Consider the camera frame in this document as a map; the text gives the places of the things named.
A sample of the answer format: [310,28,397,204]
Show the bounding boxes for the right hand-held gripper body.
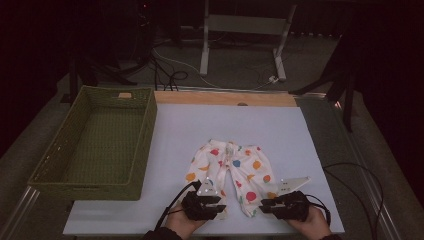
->
[277,176,312,223]

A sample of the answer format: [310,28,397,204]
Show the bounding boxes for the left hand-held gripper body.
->
[181,177,218,222]

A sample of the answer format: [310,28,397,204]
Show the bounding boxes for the white patterned baby pants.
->
[184,139,279,219]

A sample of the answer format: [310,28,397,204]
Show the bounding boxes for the green woven basket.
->
[27,85,158,202]

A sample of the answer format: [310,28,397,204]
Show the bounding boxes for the wooden board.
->
[154,91,298,108]

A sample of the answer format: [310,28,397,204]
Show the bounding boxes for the dark stand with splayed legs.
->
[59,56,138,104]

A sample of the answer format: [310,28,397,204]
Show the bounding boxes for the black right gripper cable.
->
[304,194,332,226]

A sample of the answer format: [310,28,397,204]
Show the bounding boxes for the long looped black cable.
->
[322,162,384,240]

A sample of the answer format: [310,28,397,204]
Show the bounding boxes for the metal rail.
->
[333,99,401,240]
[0,185,41,240]

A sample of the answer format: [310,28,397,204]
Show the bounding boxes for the dark stand with tall post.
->
[289,33,356,133]

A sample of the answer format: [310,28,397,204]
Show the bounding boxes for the black floor cables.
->
[149,54,189,92]

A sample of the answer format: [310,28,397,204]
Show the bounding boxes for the white floor cable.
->
[153,48,221,89]

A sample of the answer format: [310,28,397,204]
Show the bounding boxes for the white metal table frame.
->
[199,0,298,83]

